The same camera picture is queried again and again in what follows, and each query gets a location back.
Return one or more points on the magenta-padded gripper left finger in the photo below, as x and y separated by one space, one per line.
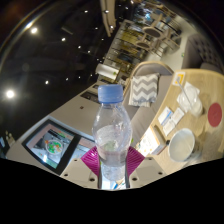
90 163

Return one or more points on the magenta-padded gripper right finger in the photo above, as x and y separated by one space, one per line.
136 161

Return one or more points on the clear blue-capped water bottle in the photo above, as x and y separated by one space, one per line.
111 130

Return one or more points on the dark framed window poster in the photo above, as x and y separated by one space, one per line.
50 145

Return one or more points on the white and blue card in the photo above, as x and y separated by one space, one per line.
165 116

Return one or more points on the grey white chevron pillow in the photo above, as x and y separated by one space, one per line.
144 90

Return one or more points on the flat round red coaster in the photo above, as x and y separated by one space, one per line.
215 114

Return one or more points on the white round column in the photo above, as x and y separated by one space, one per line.
107 71

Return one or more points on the yellow and white card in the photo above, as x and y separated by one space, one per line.
179 78

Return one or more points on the grey curved sofa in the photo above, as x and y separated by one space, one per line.
150 68

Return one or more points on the group of ceiling lights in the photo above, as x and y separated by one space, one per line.
10 94

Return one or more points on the group of dining chairs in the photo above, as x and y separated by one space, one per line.
151 31

